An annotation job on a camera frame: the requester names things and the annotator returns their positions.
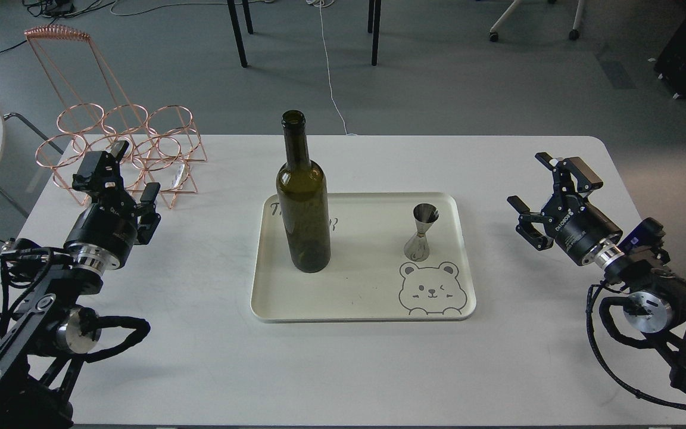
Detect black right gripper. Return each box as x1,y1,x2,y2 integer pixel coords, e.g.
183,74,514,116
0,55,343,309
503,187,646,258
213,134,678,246
507,152,623,266

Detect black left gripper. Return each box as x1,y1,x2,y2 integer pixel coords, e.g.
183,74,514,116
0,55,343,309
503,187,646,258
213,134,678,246
65,141,161,271

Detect silver metal jigger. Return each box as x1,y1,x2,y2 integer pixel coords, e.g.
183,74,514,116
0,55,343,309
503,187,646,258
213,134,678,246
403,203,440,262

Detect dark green wine bottle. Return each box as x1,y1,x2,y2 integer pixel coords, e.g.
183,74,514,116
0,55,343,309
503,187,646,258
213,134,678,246
275,110,331,272

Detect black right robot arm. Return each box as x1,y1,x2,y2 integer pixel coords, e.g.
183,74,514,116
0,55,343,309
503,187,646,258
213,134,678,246
507,153,686,411

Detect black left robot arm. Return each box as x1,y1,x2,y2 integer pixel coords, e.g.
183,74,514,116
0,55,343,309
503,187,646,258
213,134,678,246
0,139,161,428

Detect white office chair base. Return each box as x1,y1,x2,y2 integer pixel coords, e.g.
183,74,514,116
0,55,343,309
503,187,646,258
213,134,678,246
487,1,588,43

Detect cream tray with bear print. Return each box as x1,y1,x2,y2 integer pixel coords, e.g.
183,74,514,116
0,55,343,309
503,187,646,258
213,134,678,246
251,192,477,322

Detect black table legs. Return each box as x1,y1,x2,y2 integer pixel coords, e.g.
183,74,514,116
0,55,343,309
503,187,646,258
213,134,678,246
227,0,382,68

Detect copper wire wine rack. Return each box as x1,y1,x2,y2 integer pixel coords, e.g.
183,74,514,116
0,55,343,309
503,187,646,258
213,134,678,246
24,24,208,207

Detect black floor cables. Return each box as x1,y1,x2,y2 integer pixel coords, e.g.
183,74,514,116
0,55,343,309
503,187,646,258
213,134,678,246
0,0,117,65

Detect white floor cable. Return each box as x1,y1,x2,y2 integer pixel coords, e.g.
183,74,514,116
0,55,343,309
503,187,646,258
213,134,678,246
306,0,357,136

